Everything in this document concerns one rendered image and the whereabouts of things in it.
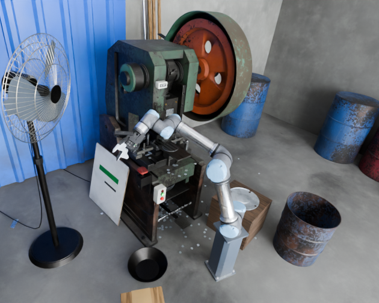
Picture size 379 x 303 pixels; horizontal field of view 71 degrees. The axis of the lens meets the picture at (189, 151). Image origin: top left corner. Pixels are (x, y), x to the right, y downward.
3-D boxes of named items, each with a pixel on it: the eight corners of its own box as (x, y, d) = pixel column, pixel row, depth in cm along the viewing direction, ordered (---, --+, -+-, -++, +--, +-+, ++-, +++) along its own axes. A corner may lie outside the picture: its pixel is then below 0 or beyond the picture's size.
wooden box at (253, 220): (262, 227, 253) (272, 199, 235) (242, 250, 227) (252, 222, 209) (227, 205, 273) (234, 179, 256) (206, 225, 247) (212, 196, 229)
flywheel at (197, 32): (243, 4, 186) (179, 35, 240) (225, 2, 173) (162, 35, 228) (257, 106, 201) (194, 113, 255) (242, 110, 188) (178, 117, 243)
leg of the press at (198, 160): (202, 215, 258) (218, 134, 211) (194, 220, 251) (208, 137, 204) (147, 169, 312) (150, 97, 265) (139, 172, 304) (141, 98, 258)
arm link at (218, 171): (243, 225, 174) (230, 151, 153) (239, 241, 162) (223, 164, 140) (226, 223, 179) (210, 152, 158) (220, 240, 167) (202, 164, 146)
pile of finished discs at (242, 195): (264, 199, 235) (264, 198, 235) (248, 215, 215) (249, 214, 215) (237, 184, 250) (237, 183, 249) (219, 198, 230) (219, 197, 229)
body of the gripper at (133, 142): (132, 150, 144) (145, 134, 148) (119, 141, 145) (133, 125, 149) (133, 154, 151) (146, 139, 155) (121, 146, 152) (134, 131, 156)
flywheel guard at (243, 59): (239, 132, 214) (266, 20, 172) (216, 140, 197) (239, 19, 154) (161, 92, 275) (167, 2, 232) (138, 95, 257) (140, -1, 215)
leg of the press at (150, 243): (158, 242, 224) (165, 153, 178) (147, 249, 217) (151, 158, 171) (105, 186, 278) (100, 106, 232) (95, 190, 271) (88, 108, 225)
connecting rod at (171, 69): (178, 107, 197) (183, 60, 179) (165, 110, 189) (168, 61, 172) (160, 98, 209) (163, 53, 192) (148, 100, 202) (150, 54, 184)
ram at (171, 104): (178, 133, 207) (182, 97, 192) (163, 137, 198) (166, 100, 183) (165, 124, 217) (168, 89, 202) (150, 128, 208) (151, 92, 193)
